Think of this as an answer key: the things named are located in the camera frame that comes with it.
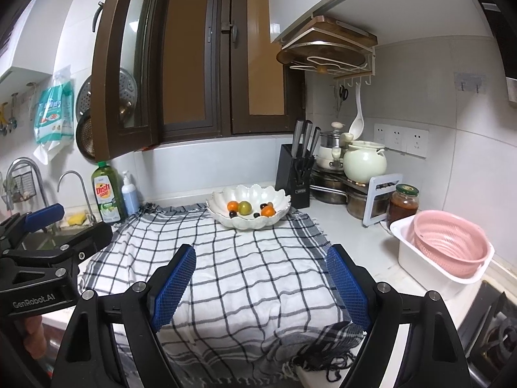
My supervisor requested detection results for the blue green plastic bag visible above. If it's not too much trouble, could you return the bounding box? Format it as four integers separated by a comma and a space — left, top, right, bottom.
32, 81, 76, 164

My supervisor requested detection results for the large steel pot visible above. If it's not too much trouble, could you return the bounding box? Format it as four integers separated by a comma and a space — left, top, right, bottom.
311, 174, 350, 205

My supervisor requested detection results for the dark round strainer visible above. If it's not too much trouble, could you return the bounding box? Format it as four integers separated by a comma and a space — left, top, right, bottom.
75, 114, 98, 160

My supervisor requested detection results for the white scalloped bowl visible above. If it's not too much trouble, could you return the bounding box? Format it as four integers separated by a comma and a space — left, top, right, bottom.
206, 185, 292, 231

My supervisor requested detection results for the gas stove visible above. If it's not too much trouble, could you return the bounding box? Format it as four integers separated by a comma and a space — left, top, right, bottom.
458, 281, 517, 388

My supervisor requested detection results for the white ladle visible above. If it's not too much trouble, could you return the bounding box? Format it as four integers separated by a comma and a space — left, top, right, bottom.
348, 85, 366, 138

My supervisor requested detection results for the open brown window sash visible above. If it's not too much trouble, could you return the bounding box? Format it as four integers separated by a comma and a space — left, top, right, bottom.
91, 0, 166, 160

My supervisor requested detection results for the pink colander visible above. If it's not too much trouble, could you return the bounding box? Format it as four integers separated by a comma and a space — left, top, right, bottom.
411, 209, 494, 279

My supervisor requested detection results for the blue pump soap bottle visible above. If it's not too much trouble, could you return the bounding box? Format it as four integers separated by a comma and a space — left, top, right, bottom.
121, 170, 140, 217

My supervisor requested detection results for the wire sink caddy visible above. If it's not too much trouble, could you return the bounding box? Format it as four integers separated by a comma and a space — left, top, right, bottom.
4, 174, 35, 205

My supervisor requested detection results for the green dish soap bottle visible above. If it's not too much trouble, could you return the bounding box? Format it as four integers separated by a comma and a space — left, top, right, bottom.
91, 162, 127, 224

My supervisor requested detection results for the white wall cabinet with handle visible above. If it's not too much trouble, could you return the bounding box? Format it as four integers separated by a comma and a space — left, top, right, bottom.
0, 0, 122, 85

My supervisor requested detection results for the white wire board rack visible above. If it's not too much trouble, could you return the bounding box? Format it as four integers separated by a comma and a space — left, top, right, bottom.
289, 44, 376, 87

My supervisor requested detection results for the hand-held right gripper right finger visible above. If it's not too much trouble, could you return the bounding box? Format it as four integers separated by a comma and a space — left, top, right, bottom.
325, 243, 471, 388

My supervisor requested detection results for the small steel faucet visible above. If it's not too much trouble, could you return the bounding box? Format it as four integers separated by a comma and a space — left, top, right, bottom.
57, 170, 98, 223

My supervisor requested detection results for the black white checked cloth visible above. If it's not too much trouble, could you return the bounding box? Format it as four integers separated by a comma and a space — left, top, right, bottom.
79, 202, 366, 384

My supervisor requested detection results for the white plastic basin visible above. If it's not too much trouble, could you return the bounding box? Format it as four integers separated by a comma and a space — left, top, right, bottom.
390, 212, 495, 302

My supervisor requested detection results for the person's left hand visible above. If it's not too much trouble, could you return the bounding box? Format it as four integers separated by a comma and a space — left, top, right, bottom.
22, 314, 48, 360

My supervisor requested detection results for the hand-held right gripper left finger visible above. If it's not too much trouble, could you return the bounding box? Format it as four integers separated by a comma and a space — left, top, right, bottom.
50, 243, 197, 388

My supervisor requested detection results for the black knife block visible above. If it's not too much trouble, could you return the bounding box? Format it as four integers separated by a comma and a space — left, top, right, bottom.
275, 143, 313, 210

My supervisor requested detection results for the glass jar of sauce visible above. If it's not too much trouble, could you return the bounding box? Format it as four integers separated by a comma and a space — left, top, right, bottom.
387, 184, 419, 229

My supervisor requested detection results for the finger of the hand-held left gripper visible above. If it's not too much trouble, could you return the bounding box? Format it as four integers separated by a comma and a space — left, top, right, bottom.
0, 203, 65, 253
44, 222, 114, 269

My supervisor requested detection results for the metal wall hook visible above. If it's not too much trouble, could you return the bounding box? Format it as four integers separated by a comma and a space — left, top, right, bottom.
454, 73, 485, 93

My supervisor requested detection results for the steel handled knife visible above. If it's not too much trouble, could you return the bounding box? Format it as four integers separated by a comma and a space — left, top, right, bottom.
291, 120, 304, 158
301, 121, 313, 158
309, 127, 322, 158

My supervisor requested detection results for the cream ceramic pot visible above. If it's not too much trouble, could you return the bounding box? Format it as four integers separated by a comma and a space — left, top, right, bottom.
343, 141, 387, 184

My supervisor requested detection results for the square wooden cutting board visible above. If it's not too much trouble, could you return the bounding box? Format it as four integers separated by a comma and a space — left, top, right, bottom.
279, 15, 378, 49

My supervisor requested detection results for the brown window frame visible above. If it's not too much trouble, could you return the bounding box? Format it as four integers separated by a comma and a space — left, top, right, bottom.
151, 0, 306, 144

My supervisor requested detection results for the small white pot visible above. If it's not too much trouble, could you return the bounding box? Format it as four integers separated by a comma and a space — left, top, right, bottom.
316, 145, 346, 169

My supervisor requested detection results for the round dark cutting board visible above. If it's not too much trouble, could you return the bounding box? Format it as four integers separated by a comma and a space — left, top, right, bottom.
277, 40, 370, 69

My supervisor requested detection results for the white lid rack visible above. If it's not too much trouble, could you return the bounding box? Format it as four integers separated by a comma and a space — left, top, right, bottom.
362, 173, 404, 227

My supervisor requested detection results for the large steel faucet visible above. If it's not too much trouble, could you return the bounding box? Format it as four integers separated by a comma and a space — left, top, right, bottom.
5, 157, 51, 211

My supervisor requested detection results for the steel steamer pot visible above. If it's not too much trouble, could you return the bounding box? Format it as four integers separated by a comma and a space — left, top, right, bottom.
321, 121, 346, 148

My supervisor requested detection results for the perforated steel steamer plate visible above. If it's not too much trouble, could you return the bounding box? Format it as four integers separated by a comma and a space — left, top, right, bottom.
75, 69, 139, 127

